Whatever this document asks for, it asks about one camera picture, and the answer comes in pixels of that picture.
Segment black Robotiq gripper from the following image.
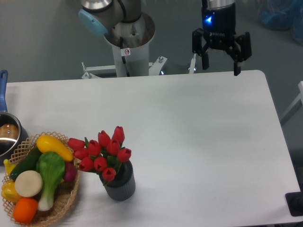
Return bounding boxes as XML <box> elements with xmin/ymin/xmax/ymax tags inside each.
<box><xmin>192</xmin><ymin>6</ymin><xmax>252</xmax><ymax>76</ymax></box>

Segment red tulip bouquet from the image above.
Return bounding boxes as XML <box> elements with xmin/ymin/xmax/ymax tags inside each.
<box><xmin>68</xmin><ymin>126</ymin><xmax>132</xmax><ymax>186</ymax></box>

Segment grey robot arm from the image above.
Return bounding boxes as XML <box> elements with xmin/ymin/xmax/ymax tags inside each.
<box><xmin>78</xmin><ymin>0</ymin><xmax>252</xmax><ymax>77</ymax></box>

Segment dark grey ribbed vase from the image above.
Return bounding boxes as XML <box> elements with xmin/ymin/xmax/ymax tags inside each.
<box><xmin>105</xmin><ymin>161</ymin><xmax>135</xmax><ymax>201</ymax></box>

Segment blue plastic bag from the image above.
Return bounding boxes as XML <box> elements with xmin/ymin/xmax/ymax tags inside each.
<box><xmin>258</xmin><ymin>0</ymin><xmax>303</xmax><ymax>45</ymax></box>

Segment black device at edge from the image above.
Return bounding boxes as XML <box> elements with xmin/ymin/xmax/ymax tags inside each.
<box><xmin>285</xmin><ymin>192</ymin><xmax>303</xmax><ymax>217</ymax></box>

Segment red radish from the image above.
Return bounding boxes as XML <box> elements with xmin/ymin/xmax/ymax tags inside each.
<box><xmin>63</xmin><ymin>162</ymin><xmax>77</xmax><ymax>182</ymax></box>

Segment yellow squash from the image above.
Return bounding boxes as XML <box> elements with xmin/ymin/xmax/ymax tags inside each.
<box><xmin>36</xmin><ymin>135</ymin><xmax>74</xmax><ymax>162</ymax></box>

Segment green bok choy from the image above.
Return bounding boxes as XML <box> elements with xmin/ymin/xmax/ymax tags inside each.
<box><xmin>36</xmin><ymin>151</ymin><xmax>65</xmax><ymax>211</ymax></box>

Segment green cucumber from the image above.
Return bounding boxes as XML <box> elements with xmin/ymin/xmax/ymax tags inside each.
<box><xmin>9</xmin><ymin>147</ymin><xmax>42</xmax><ymax>181</ymax></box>

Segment cream round bun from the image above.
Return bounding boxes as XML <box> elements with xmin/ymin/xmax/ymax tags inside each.
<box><xmin>15</xmin><ymin>170</ymin><xmax>43</xmax><ymax>197</ymax></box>

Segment yellow banana tip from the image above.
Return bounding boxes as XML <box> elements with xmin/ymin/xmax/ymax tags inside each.
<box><xmin>3</xmin><ymin>159</ymin><xmax>16</xmax><ymax>175</ymax></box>

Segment orange fruit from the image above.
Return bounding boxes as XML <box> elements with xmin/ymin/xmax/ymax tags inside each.
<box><xmin>12</xmin><ymin>198</ymin><xmax>38</xmax><ymax>224</ymax></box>

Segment yellow bell pepper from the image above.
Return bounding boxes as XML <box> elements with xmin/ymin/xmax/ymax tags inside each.
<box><xmin>1</xmin><ymin>180</ymin><xmax>22</xmax><ymax>203</ymax></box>

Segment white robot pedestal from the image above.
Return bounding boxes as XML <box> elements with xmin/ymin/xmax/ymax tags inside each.
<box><xmin>79</xmin><ymin>10</ymin><xmax>167</xmax><ymax>77</ymax></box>

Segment white frame at right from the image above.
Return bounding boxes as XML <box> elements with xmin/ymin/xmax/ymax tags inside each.
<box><xmin>280</xmin><ymin>81</ymin><xmax>303</xmax><ymax>127</ymax></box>

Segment blue handled saucepan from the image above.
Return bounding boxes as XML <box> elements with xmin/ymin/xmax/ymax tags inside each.
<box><xmin>0</xmin><ymin>70</ymin><xmax>28</xmax><ymax>166</ymax></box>

